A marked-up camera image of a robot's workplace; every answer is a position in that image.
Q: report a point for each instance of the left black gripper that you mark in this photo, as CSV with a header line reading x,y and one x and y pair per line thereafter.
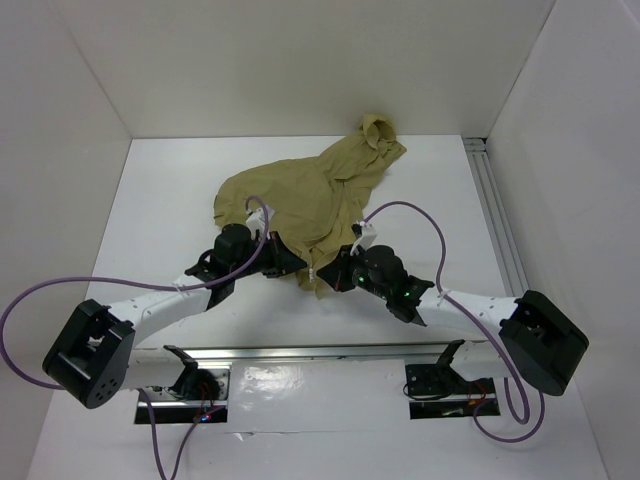
x,y
282,260

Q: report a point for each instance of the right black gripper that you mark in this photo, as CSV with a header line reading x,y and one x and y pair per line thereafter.
x,y
336,272

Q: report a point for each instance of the olive yellow jacket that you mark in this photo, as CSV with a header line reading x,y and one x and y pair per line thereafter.
x,y
316,199

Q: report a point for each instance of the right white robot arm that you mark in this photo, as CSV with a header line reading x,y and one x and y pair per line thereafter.
x,y
543,344

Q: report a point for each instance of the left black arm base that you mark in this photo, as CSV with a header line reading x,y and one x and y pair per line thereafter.
x,y
196,382

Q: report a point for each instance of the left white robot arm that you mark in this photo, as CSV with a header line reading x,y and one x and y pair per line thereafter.
x,y
97,352

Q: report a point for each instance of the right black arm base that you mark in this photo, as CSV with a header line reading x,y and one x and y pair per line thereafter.
x,y
437,381

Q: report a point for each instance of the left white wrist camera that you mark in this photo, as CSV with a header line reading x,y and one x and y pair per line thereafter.
x,y
258,219

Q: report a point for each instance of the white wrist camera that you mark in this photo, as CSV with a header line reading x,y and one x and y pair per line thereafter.
x,y
258,219
365,235

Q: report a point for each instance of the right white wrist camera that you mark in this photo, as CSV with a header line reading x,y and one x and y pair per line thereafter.
x,y
365,235

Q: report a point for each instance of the front aluminium rail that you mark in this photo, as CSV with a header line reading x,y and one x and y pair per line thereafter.
x,y
316,353

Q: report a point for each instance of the aluminium rail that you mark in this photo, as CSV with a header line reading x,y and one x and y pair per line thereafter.
x,y
502,238
316,353

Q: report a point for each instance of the right side aluminium rail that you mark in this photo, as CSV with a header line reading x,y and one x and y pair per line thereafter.
x,y
502,238

